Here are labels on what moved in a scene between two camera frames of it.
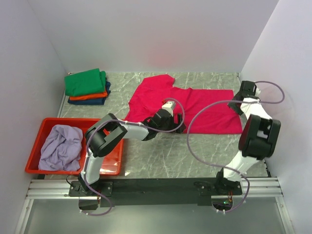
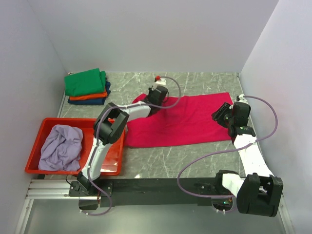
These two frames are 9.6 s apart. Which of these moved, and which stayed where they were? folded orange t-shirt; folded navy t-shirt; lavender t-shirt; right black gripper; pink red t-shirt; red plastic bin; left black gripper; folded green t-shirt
Moved: pink red t-shirt; right black gripper; left black gripper
Stayed: folded navy t-shirt; lavender t-shirt; folded green t-shirt; folded orange t-shirt; red plastic bin
